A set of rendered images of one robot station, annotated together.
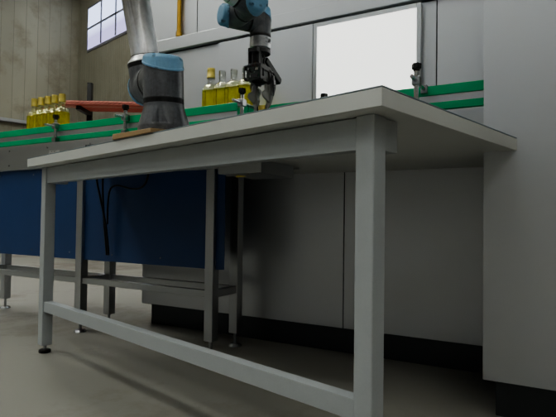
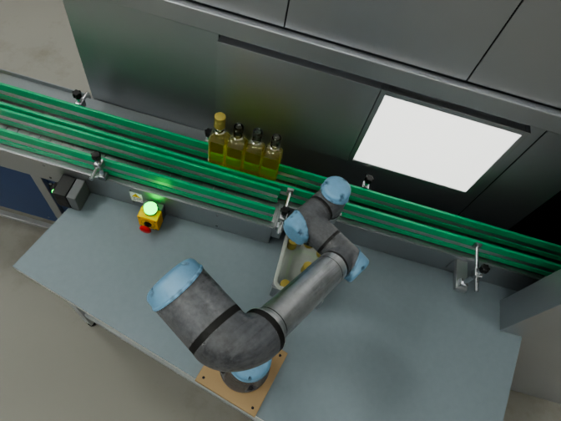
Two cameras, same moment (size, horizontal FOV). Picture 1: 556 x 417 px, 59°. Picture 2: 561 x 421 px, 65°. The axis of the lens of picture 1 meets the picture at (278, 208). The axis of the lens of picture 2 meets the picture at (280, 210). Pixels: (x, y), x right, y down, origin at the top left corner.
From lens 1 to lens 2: 2.11 m
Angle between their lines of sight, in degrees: 66
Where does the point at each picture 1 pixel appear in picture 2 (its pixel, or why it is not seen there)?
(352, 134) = not seen: outside the picture
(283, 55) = (325, 103)
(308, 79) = (351, 139)
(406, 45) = (483, 158)
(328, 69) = (381, 139)
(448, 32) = (533, 159)
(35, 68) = not seen: outside the picture
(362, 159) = not seen: outside the picture
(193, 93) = (168, 72)
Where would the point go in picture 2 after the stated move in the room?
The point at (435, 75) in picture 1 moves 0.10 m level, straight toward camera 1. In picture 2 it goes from (492, 181) to (498, 207)
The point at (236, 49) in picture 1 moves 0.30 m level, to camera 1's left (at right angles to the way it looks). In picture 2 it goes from (249, 63) to (139, 72)
